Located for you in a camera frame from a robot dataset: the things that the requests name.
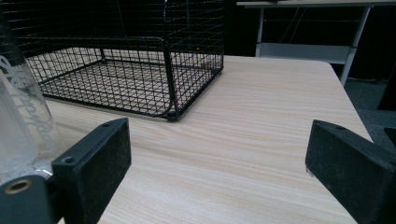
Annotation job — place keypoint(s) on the clear plastic bottle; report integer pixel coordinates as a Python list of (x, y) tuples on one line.
[(21, 124)]

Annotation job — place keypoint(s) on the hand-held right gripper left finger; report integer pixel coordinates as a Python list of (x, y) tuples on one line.
[(93, 168)]

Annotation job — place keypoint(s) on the white metal frame table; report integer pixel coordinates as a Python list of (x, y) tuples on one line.
[(308, 46)]

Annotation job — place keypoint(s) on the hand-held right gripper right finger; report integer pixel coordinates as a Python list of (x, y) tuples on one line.
[(351, 168)]

